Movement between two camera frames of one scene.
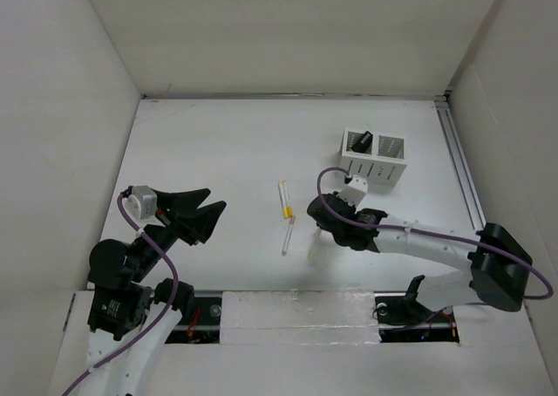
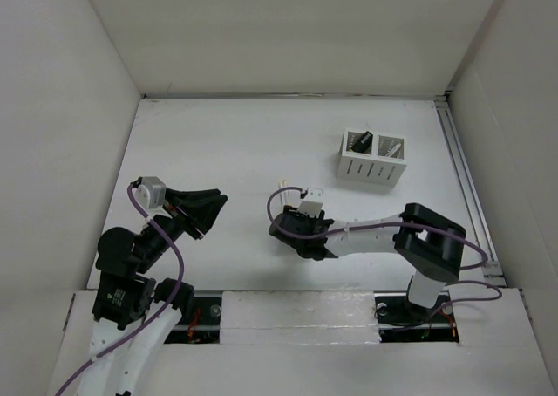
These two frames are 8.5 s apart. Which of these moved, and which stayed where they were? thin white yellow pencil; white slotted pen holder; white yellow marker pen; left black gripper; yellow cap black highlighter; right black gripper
Moved: right black gripper; thin white yellow pencil
Stayed: yellow cap black highlighter; left black gripper; white yellow marker pen; white slotted pen holder
